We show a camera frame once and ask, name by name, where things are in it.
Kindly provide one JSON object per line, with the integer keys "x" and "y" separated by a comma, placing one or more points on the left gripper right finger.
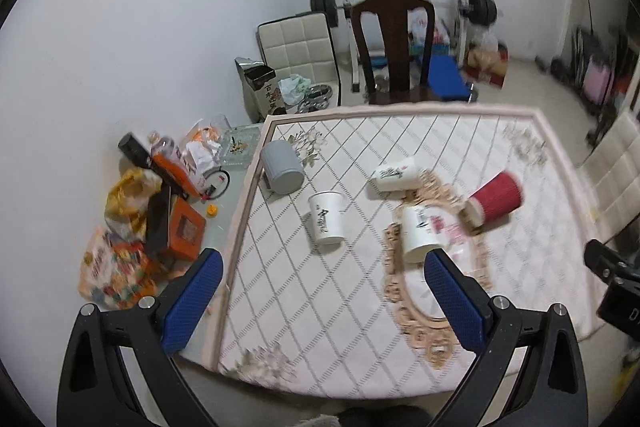
{"x": 462, "y": 300}

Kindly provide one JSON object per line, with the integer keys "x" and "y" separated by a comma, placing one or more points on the white paper cup on medallion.
{"x": 421, "y": 232}

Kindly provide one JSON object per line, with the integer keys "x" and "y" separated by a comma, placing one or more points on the white paper cup left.
{"x": 326, "y": 216}

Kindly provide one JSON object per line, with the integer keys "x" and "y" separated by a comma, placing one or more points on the white quilted chair by wall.
{"x": 302, "y": 45}

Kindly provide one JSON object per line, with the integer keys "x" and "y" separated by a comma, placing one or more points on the yellow plastic bag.
{"x": 127, "y": 203}

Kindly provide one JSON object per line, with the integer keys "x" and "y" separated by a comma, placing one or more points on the glass ashtray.
{"x": 238, "y": 147}

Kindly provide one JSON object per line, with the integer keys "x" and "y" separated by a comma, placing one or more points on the floral diamond pattern tablecloth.
{"x": 353, "y": 320}

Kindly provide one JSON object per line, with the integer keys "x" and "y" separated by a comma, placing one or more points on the orange drink bottle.
{"x": 166, "y": 153}

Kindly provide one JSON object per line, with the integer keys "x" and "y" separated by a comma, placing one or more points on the dark wooden chair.
{"x": 393, "y": 21}

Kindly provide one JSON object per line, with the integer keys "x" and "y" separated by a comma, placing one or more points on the white cup with calligraphy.
{"x": 396, "y": 176}

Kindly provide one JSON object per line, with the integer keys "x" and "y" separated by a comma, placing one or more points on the pink suitcase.
{"x": 597, "y": 81}

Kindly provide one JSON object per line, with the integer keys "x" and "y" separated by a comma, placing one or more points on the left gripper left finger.
{"x": 184, "y": 300}

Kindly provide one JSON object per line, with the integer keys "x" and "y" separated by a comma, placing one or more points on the colourful snack bag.
{"x": 116, "y": 274}

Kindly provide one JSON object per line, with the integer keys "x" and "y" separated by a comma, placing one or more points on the grey mug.
{"x": 283, "y": 170}

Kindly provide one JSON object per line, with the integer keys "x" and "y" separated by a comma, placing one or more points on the orange gift box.
{"x": 186, "y": 229}

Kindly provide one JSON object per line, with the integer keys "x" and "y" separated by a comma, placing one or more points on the red corrugated paper cup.
{"x": 494, "y": 201}

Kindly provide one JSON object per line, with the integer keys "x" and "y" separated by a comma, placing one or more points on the red cardboard box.
{"x": 488, "y": 66}

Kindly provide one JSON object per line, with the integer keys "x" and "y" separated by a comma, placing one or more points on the white quilted chair right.
{"x": 610, "y": 177}

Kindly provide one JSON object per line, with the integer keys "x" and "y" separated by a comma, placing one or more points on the brown white paper bag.
{"x": 261, "y": 93}

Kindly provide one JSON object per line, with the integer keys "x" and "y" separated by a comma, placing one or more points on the black thermos bottle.
{"x": 134, "y": 151}

